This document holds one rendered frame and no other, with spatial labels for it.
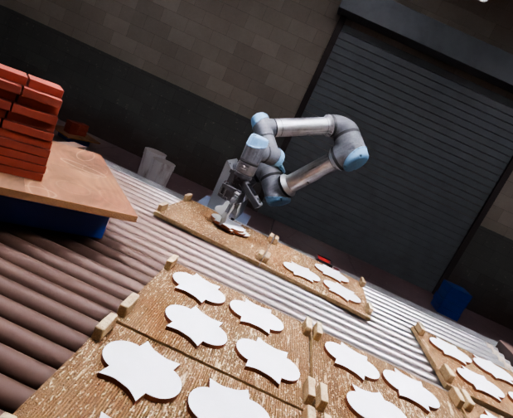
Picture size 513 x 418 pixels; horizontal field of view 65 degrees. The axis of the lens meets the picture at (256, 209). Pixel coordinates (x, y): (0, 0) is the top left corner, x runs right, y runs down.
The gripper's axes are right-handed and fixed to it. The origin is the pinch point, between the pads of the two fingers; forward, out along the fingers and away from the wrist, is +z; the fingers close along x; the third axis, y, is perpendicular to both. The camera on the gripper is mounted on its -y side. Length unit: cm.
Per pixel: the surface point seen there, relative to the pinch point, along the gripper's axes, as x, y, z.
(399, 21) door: -440, 36, -226
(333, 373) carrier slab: 56, -55, 2
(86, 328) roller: 87, -11, 5
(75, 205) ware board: 72, 12, -7
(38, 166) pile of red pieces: 73, 24, -12
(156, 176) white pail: -288, 200, 78
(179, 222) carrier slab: 20.6, 9.6, 2.4
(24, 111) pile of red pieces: 77, 27, -23
